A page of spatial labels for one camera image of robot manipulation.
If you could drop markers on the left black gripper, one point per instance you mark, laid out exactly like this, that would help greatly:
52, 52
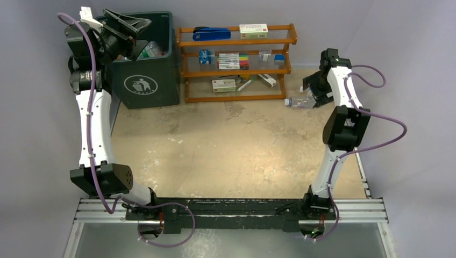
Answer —
130, 27

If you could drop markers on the clear plastic box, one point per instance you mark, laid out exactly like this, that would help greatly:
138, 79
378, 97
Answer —
264, 58

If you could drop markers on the dark green trash bin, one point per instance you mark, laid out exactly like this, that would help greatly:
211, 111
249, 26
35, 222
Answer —
150, 82

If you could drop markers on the blue white tape dispenser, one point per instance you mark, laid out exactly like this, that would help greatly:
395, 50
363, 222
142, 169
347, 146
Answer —
205, 56

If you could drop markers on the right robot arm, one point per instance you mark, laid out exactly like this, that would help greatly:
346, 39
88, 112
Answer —
342, 132

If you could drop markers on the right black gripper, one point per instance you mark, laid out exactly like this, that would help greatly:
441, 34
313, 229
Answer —
316, 85

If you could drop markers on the white green box top shelf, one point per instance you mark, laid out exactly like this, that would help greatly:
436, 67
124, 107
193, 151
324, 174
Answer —
253, 31

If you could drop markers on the white black small box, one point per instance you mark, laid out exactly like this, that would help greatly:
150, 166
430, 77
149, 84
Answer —
268, 79

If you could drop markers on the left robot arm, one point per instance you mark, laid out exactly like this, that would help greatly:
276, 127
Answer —
95, 45

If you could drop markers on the green white marker pen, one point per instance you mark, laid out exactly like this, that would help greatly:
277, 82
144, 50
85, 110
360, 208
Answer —
245, 84

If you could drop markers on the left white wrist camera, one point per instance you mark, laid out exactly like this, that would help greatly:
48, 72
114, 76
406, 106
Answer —
87, 17

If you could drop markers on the green white label bottle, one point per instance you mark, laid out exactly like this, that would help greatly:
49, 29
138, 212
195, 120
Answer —
151, 50

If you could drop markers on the orange wooden shelf rack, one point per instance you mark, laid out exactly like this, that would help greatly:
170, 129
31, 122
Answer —
198, 77

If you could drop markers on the blue white eraser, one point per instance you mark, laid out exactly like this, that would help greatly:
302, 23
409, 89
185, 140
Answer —
279, 59

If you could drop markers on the clear bottle white cap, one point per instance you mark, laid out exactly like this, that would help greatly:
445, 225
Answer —
299, 102

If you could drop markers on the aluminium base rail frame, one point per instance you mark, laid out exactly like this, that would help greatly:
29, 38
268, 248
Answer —
173, 214

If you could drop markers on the blue stapler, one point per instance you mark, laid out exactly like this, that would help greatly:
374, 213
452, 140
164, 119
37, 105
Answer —
204, 33

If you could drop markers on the pack of coloured markers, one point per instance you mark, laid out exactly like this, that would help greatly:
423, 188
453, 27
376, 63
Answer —
233, 61

